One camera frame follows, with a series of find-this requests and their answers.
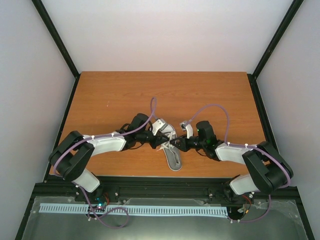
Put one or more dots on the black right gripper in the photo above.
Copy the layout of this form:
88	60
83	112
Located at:
184	145

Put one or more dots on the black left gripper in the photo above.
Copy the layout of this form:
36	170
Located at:
158	142

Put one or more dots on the white shoelace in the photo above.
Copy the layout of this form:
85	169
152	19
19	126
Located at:
167	145

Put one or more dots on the grey canvas sneaker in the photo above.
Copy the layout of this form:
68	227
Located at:
173	157

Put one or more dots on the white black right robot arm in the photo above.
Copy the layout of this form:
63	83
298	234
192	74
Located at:
267	170

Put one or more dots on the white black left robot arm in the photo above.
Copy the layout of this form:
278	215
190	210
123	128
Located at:
70	158

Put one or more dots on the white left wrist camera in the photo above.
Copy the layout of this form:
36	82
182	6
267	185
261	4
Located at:
158	125

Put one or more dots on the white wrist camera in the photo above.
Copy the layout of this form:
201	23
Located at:
186	127
158	125

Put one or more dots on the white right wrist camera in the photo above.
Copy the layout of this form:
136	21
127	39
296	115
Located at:
186	127

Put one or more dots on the black right table side rail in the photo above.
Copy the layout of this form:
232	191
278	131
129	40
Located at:
267	130

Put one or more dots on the black table side rail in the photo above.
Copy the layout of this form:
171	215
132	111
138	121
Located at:
62	120
267	130

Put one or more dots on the grey metal base plate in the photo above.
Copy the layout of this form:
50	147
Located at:
265	220

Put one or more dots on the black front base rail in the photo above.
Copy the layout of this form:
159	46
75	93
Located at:
116	189

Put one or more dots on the black left table side rail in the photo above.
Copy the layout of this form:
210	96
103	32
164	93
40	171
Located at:
62	120

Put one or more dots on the light blue slotted cable duct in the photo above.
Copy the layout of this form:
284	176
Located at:
140	210

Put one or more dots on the black aluminium frame post right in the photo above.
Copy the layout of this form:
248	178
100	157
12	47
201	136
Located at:
284	24

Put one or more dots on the black aluminium frame post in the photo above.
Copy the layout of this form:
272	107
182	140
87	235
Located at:
44	15
284	24

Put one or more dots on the black aluminium frame post left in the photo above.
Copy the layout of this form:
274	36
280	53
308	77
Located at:
44	15

